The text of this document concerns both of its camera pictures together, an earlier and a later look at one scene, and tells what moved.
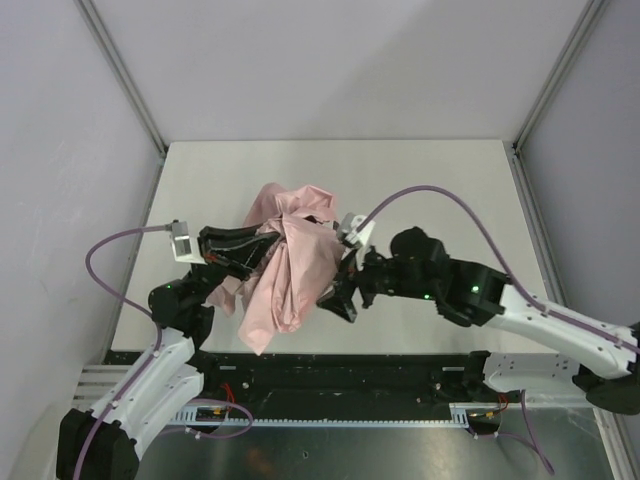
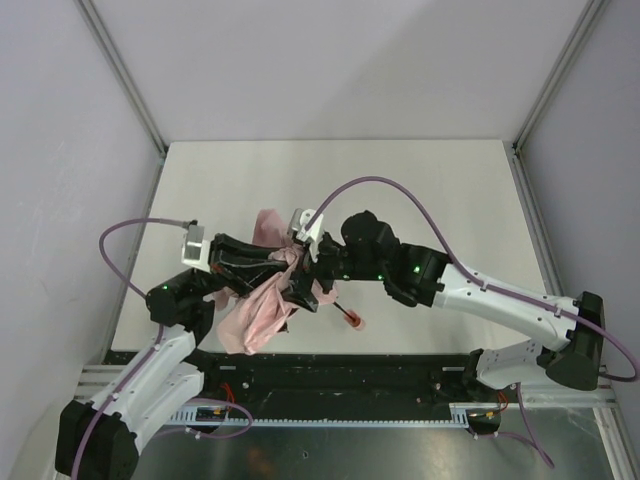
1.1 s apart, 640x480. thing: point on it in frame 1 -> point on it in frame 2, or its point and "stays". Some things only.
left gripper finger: x=250 y=254 -> x=243 y=278
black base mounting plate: x=344 y=382 stays
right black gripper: x=357 y=278 -> x=310 y=275
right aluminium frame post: x=589 y=16 stays
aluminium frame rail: x=535 y=225 stays
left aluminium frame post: x=121 y=74 stays
